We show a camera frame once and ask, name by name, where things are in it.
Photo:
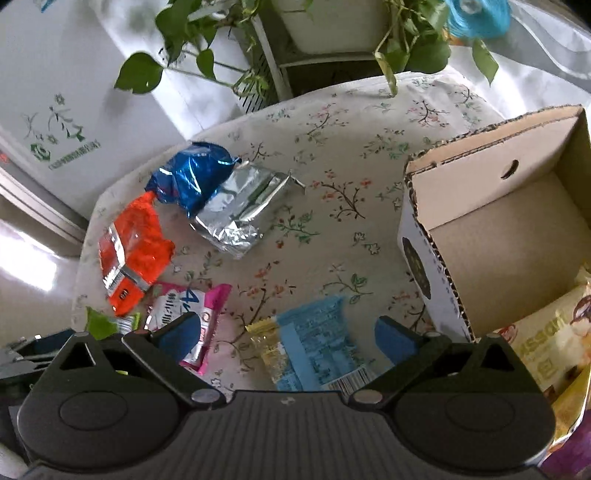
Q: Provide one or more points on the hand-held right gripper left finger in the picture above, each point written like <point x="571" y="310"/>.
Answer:
<point x="181" y="334"/>

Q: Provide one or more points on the white and yellow bread packet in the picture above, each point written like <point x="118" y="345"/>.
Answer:
<point x="554" y="341"/>

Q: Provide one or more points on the silver foil snack packet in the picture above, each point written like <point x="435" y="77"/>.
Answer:
<point x="244" y="212"/>

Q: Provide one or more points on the white vented appliance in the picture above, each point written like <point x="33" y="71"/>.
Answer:
<point x="251" y="87"/>

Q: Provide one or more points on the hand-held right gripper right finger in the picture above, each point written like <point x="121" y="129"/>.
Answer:
<point x="395" y="339"/>

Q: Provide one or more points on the white metal plant stand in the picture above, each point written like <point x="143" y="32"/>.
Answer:
<point x="277" y="64"/>

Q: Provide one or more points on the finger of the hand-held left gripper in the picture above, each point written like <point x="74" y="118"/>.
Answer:
<point x="44" y="344"/>

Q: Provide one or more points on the pink and white snack packet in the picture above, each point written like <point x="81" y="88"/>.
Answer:
<point x="178" y="304"/>

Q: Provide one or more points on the light blue snack packet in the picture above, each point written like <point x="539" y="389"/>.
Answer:
<point x="314" y="341"/>

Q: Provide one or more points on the orange-red snack packet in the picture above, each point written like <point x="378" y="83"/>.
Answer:
<point x="134" y="249"/>

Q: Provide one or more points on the white plant pot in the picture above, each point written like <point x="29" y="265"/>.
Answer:
<point x="332" y="23"/>

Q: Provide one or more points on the white refrigerator with tree print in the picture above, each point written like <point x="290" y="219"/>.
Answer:
<point x="92" y="92"/>

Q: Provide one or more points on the white patterned plastic table cover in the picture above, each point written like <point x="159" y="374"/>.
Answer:
<point x="531" y="60"/>

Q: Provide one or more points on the lime green snack packet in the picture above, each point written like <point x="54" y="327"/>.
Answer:
<point x="104" y="325"/>

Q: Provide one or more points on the floral tablecloth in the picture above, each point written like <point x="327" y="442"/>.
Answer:
<point x="323" y="221"/>

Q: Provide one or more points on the green pothos plant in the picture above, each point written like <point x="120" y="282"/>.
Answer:
<point x="415" y="41"/>

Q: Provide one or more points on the blue foil snack packet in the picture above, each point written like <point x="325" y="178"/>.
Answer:
<point x="194" y="177"/>

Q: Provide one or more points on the cardboard box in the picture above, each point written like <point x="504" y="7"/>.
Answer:
<point x="508" y="221"/>

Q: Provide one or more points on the purple snack packet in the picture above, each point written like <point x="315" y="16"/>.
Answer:
<point x="572" y="457"/>

